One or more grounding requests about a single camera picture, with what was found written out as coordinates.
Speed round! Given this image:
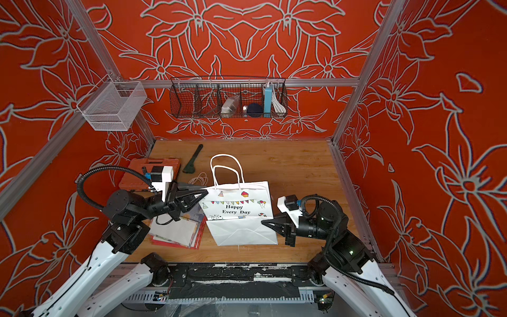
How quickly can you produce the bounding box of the white wire mesh basket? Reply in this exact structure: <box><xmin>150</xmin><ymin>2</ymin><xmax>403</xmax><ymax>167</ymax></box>
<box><xmin>77</xmin><ymin>74</ymin><xmax>147</xmax><ymax>132</ymax></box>

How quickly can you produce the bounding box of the silver pouch in basket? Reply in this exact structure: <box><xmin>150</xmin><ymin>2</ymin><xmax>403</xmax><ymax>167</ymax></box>
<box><xmin>220</xmin><ymin>96</ymin><xmax>240</xmax><ymax>118</ymax></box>

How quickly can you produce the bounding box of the light blue box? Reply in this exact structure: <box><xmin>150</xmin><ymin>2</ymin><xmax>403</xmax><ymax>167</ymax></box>
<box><xmin>263</xmin><ymin>81</ymin><xmax>273</xmax><ymax>118</ymax></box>

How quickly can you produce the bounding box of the dark green scraper tool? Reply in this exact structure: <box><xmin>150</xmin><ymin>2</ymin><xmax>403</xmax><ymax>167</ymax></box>
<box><xmin>182</xmin><ymin>144</ymin><xmax>203</xmax><ymax>174</ymax></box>

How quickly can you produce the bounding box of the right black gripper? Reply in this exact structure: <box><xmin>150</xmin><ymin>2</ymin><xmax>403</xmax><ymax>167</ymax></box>
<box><xmin>263</xmin><ymin>213</ymin><xmax>335</xmax><ymax>250</ymax></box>

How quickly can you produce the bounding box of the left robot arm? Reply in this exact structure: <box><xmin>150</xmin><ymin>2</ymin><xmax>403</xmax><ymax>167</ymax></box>
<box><xmin>20</xmin><ymin>165</ymin><xmax>208</xmax><ymax>316</ymax></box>

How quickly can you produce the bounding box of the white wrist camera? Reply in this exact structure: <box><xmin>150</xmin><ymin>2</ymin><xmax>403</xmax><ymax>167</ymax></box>
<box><xmin>277</xmin><ymin>195</ymin><xmax>302</xmax><ymax>228</ymax></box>
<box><xmin>142</xmin><ymin>165</ymin><xmax>174</xmax><ymax>202</ymax></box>

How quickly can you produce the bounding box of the white paper bag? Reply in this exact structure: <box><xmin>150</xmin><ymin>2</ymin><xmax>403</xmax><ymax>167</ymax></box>
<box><xmin>199</xmin><ymin>153</ymin><xmax>278</xmax><ymax>246</ymax></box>

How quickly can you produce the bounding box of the floral patterned paper bag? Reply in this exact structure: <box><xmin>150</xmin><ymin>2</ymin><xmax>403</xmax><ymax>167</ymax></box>
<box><xmin>149</xmin><ymin>180</ymin><xmax>204</xmax><ymax>246</ymax></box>

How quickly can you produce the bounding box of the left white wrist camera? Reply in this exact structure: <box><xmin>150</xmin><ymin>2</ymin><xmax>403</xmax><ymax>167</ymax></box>
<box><xmin>142</xmin><ymin>165</ymin><xmax>174</xmax><ymax>202</ymax></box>

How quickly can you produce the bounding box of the dark blue round object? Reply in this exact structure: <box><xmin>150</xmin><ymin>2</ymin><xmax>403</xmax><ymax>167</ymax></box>
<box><xmin>246</xmin><ymin>103</ymin><xmax>264</xmax><ymax>118</ymax></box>

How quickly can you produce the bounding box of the red RICH paper bag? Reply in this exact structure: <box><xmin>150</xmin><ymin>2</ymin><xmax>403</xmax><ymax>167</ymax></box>
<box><xmin>151</xmin><ymin>236</ymin><xmax>200</xmax><ymax>250</ymax></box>

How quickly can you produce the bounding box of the orange plastic tool case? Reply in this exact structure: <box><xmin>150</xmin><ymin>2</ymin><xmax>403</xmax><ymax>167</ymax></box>
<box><xmin>118</xmin><ymin>157</ymin><xmax>182</xmax><ymax>192</ymax></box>

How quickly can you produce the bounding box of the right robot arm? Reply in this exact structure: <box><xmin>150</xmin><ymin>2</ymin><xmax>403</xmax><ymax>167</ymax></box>
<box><xmin>262</xmin><ymin>194</ymin><xmax>415</xmax><ymax>316</ymax></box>

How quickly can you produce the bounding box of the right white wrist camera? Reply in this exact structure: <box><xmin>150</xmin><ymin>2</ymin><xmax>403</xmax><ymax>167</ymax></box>
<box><xmin>277</xmin><ymin>195</ymin><xmax>302</xmax><ymax>228</ymax></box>

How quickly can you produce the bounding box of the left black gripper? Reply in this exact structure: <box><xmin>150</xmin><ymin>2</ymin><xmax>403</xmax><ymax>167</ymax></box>
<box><xmin>134</xmin><ymin>180</ymin><xmax>207</xmax><ymax>225</ymax></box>

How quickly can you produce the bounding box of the black wire wall basket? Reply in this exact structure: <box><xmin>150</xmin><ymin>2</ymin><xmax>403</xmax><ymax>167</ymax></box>
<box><xmin>169</xmin><ymin>76</ymin><xmax>289</xmax><ymax>119</ymax></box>

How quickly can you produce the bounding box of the white cable bundle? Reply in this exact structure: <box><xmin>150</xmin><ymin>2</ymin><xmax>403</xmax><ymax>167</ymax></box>
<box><xmin>272</xmin><ymin>92</ymin><xmax>290</xmax><ymax>118</ymax></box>

